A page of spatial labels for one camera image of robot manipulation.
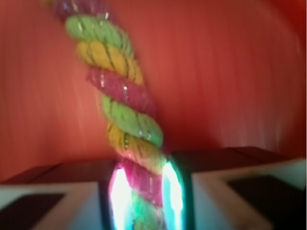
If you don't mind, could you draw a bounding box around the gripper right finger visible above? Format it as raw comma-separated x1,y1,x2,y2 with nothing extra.
162,147,307,230

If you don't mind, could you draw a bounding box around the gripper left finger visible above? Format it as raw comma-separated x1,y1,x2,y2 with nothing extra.
0,160,132,230

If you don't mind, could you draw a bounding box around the multicolored twisted rope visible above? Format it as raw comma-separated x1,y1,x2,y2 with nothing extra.
43,0,168,230

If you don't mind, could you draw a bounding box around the red plastic tray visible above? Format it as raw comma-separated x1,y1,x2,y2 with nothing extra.
0,0,307,180

